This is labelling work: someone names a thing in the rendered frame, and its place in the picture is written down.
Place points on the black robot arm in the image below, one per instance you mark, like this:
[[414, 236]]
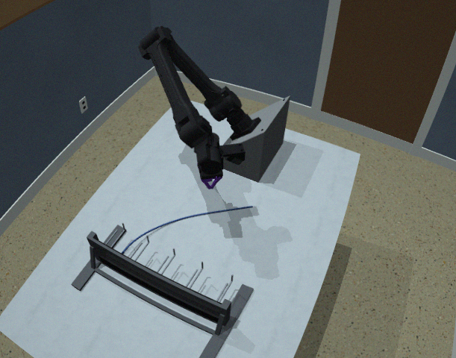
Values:
[[160, 46]]

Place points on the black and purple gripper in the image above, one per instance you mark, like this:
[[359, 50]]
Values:
[[207, 178]]

